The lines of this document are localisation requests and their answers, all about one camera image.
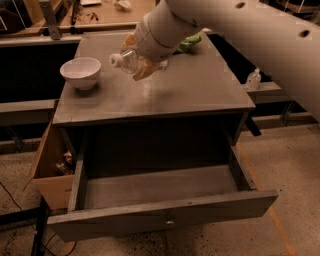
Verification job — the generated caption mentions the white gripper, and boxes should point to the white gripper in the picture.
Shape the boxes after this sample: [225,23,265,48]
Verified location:
[121,0,200,81]

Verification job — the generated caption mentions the clear plastic water bottle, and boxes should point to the clear plastic water bottle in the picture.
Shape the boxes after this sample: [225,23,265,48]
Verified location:
[109,49,168,75]

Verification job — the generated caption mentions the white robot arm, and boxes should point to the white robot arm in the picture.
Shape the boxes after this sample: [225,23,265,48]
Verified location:
[123,0,320,121]

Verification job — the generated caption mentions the small sanitizer pump bottle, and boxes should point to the small sanitizer pump bottle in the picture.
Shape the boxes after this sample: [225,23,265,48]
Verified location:
[245,68,261,90]

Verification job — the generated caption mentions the crumpled white paper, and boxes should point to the crumpled white paper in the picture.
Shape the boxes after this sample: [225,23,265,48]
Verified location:
[113,0,132,12]

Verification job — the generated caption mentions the green chip bag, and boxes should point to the green chip bag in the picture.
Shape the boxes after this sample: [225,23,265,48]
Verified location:
[175,33,202,54]

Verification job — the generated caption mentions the white ceramic bowl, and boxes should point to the white ceramic bowl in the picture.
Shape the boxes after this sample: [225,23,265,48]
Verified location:
[60,57,102,90]

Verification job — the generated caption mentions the grey cabinet with top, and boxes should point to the grey cabinet with top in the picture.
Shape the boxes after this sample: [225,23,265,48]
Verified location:
[52,30,256,174]

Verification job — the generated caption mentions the open grey drawer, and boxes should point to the open grey drawer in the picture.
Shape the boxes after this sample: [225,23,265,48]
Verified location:
[48,147,278,241]

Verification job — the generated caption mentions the cardboard box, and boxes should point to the cardboard box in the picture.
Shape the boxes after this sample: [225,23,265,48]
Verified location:
[23,99,76,211]

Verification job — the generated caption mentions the black metal stand leg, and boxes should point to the black metal stand leg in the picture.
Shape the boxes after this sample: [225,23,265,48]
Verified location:
[31,198,48,256]

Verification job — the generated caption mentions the black floor cable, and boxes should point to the black floor cable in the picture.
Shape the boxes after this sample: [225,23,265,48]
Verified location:
[0,181,78,256]

